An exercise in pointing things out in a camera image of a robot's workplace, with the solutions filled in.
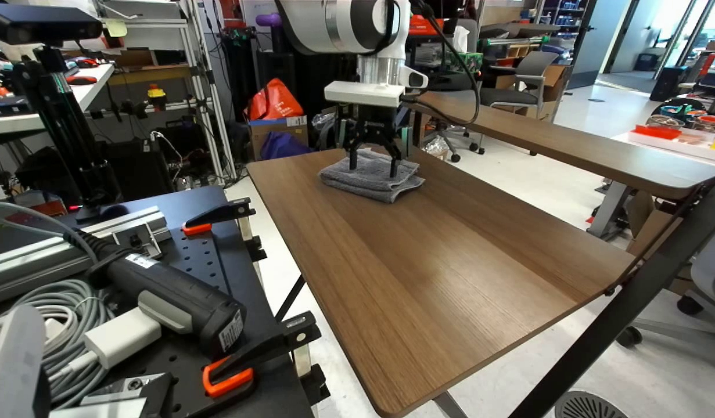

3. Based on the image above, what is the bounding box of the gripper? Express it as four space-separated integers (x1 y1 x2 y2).
337 103 404 178

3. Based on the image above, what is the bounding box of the grey towel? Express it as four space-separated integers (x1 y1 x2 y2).
318 148 426 204

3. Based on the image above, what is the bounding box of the purple bag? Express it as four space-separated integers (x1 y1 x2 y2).
260 131 315 161

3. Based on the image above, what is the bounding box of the cardboard box with label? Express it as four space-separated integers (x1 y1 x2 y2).
247 116 310 161

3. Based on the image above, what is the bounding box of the orange bag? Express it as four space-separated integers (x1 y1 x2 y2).
246 78 305 122

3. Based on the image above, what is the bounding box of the green tissue box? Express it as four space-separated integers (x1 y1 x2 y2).
448 26 484 74

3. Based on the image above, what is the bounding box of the black and orange clamp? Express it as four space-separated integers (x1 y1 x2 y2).
181 197 268 262
202 311 332 407

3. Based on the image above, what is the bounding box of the grey office chair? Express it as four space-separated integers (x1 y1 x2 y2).
441 51 561 163

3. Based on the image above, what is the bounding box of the long brown table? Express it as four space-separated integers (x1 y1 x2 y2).
406 90 715 240

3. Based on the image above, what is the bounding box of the white metal shelf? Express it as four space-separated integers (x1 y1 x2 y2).
94 0 238 182

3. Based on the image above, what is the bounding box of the large cardboard box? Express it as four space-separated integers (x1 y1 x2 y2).
540 64 574 121

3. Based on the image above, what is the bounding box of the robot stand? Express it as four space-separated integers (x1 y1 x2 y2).
0 186 332 418

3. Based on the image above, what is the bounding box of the yellow and red tool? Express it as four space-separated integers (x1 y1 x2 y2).
146 84 168 112

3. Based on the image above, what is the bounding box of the red tray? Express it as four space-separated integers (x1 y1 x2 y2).
634 124 682 140

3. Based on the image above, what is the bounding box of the white tray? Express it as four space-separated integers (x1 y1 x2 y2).
612 130 715 164

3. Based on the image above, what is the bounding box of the black bin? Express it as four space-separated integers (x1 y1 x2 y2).
649 65 690 103

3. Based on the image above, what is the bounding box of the white power adapter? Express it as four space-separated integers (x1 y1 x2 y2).
83 307 162 370

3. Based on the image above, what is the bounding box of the row of bowls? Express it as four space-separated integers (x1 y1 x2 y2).
646 103 715 135

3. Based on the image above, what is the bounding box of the white round fan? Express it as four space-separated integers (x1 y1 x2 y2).
554 390 630 418

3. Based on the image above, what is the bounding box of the white table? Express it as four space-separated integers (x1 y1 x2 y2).
0 63 116 138

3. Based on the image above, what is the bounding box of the white office chair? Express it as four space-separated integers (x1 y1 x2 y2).
616 232 715 373

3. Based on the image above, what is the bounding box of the grey flat panel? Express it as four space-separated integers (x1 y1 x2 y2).
0 305 51 418

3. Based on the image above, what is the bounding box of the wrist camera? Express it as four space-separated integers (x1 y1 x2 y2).
324 81 406 109

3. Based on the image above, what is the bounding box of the black hand-held switch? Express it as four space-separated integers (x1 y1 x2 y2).
64 228 247 359

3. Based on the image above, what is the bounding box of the camera on tripod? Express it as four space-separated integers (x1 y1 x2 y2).
0 2 123 222

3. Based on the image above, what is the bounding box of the coil of grey cable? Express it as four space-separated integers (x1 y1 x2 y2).
0 279 118 408

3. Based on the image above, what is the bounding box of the aluminium rail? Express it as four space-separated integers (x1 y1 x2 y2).
0 206 173 307

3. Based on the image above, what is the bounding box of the aluminium corner bracket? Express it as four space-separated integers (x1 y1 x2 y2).
48 372 175 418

